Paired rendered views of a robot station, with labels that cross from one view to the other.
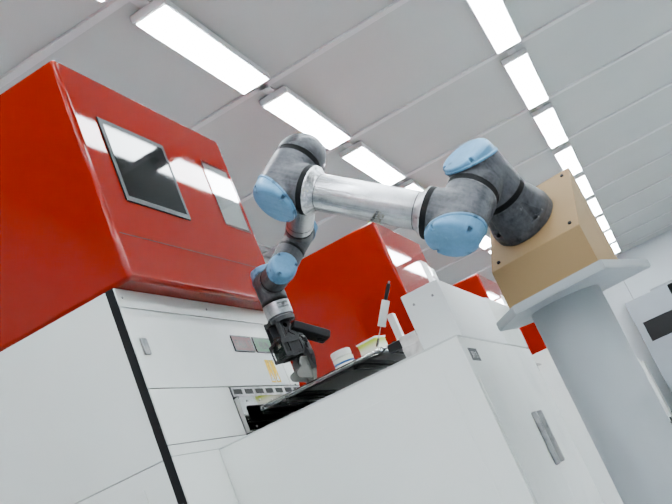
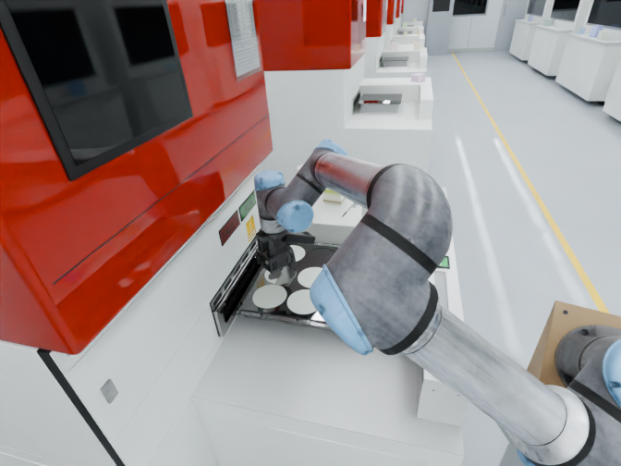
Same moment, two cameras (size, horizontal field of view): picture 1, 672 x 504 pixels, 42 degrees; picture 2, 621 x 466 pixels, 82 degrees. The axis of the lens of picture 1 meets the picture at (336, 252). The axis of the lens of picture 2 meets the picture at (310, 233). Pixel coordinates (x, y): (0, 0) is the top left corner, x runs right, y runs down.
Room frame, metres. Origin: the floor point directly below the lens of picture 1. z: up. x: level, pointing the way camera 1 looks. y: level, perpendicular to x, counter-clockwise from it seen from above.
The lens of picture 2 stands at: (1.50, 0.12, 1.61)
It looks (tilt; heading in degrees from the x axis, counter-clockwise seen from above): 33 degrees down; 0
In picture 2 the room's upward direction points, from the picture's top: 4 degrees counter-clockwise
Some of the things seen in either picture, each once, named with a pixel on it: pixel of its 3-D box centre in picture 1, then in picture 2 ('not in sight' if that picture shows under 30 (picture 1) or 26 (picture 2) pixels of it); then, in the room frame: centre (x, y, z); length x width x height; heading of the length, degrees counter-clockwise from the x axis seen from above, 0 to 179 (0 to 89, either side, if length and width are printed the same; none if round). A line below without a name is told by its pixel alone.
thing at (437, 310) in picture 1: (459, 322); (437, 311); (2.20, -0.21, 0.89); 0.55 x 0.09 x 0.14; 164
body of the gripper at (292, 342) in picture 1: (287, 339); (274, 247); (2.32, 0.22, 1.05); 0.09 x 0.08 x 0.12; 128
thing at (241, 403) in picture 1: (278, 411); (249, 274); (2.41, 0.32, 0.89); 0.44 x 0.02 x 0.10; 164
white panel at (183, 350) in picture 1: (227, 371); (211, 278); (2.24, 0.38, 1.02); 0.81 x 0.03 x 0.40; 164
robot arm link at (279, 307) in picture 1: (279, 311); (274, 221); (2.32, 0.21, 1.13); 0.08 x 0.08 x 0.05
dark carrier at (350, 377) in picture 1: (344, 379); (313, 277); (2.36, 0.12, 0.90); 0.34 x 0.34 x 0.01; 74
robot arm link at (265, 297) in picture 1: (268, 285); (271, 194); (2.32, 0.21, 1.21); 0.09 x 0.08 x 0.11; 28
